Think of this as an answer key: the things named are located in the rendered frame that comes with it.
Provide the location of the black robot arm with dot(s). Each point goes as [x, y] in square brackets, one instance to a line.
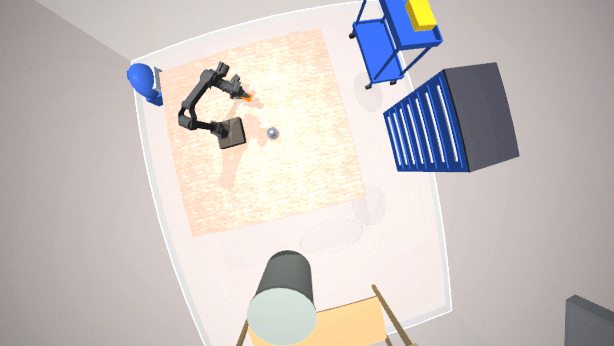
[208, 78]

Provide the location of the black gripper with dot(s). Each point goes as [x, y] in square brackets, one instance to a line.
[235, 91]

